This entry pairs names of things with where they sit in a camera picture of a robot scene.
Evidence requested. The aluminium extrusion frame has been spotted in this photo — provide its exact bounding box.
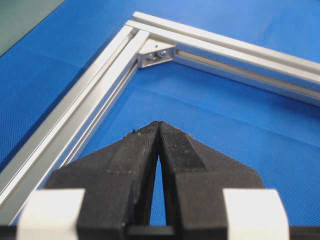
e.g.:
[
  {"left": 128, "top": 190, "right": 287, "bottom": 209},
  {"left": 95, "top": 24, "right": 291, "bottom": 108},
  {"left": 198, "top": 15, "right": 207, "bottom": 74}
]
[{"left": 0, "top": 11, "right": 320, "bottom": 225}]

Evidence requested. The silver corner bracket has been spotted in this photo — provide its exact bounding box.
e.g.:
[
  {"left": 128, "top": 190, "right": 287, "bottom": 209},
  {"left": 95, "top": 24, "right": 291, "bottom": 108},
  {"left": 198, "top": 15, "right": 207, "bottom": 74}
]
[{"left": 137, "top": 38, "right": 176, "bottom": 69}]

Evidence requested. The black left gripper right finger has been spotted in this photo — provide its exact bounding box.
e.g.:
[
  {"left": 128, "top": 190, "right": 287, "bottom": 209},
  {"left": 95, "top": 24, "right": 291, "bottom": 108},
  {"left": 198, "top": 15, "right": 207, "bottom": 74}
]
[{"left": 158, "top": 121, "right": 264, "bottom": 240}]

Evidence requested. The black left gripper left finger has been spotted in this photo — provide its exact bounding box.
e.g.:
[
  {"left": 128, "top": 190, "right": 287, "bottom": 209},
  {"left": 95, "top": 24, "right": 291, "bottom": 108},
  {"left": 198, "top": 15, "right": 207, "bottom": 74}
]
[{"left": 44, "top": 121, "right": 159, "bottom": 240}]

